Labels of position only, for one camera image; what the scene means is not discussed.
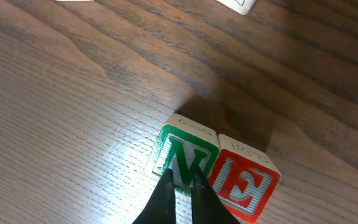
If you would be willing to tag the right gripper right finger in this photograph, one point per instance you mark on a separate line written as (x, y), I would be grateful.
(206, 206)

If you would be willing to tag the red U block upper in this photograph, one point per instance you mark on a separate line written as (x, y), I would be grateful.
(242, 7)

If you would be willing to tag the green N block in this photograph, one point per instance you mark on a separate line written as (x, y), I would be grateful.
(182, 145)

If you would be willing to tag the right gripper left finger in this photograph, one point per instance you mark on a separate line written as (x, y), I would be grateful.
(160, 209)

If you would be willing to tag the yellow O block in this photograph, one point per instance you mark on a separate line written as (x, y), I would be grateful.
(72, 0)

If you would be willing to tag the red E block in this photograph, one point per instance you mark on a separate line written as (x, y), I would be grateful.
(244, 178)

